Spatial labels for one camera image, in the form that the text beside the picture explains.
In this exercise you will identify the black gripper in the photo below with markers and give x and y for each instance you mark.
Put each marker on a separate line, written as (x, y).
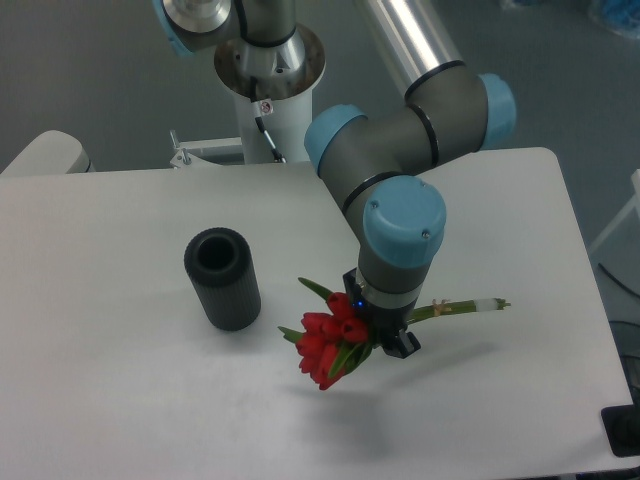
(388, 326)

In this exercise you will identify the red tulip bouquet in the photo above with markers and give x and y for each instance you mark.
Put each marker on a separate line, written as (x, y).
(333, 344)

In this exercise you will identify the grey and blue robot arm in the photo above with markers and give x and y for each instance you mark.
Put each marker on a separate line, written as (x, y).
(370, 167)

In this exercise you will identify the black ribbed cylindrical vase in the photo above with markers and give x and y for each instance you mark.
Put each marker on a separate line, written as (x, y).
(218, 262)

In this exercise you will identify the black device at table edge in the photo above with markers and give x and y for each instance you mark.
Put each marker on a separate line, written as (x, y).
(622, 429)

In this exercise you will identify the white furniture at right edge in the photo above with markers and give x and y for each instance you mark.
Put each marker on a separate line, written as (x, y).
(630, 207)

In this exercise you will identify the white chair back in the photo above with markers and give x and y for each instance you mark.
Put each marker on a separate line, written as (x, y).
(50, 153)

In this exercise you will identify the blue plastic bag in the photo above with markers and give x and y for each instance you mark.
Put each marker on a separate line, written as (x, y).
(618, 16)

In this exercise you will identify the white pedestal base frame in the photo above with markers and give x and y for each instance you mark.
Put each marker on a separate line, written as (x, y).
(224, 151)

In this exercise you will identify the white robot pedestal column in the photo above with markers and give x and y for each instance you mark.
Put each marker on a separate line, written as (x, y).
(272, 90)

